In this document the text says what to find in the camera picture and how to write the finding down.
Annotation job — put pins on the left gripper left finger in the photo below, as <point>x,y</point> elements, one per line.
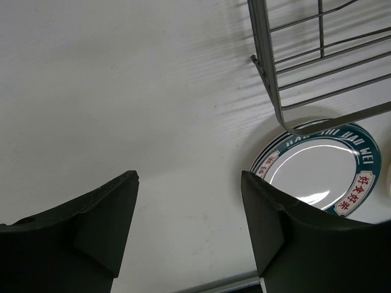
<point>77,246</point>

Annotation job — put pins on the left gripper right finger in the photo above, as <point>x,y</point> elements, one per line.
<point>299,248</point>

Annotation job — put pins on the teal banded lettered plate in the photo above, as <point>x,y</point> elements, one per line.
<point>335,170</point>

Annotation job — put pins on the metal wire dish rack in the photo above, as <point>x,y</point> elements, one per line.
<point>269,68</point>

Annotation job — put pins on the cream plate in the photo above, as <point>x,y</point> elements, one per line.
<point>388,180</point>

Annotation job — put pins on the aluminium table edge rail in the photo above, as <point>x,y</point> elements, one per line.
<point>229,284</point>

